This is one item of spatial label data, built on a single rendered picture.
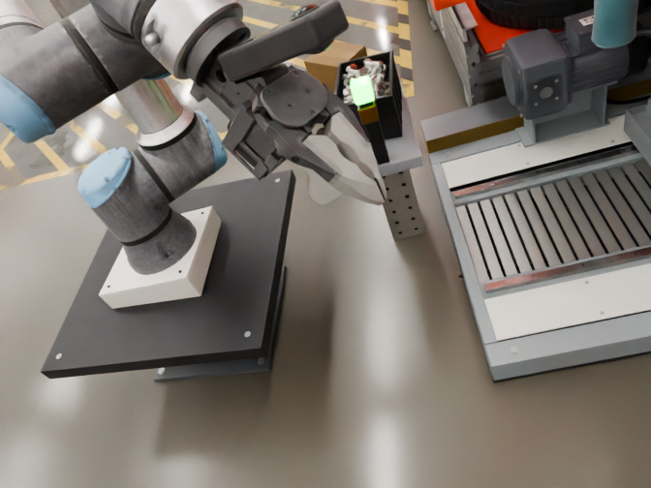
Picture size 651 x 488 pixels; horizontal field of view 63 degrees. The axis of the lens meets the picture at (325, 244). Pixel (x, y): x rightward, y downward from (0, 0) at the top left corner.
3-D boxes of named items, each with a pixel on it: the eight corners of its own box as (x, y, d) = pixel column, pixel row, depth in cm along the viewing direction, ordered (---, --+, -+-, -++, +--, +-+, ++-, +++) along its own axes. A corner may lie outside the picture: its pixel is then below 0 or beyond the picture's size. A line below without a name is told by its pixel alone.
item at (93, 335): (109, 422, 154) (39, 372, 133) (166, 262, 194) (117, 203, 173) (306, 408, 137) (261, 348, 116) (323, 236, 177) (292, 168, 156)
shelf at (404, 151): (423, 166, 121) (421, 155, 119) (352, 185, 124) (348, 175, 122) (397, 71, 151) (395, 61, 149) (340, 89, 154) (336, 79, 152)
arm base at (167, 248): (119, 277, 138) (95, 251, 132) (151, 226, 150) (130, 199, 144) (178, 271, 130) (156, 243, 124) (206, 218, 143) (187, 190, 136)
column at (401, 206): (425, 232, 165) (396, 121, 135) (393, 240, 166) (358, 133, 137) (419, 210, 172) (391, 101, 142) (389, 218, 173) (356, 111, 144)
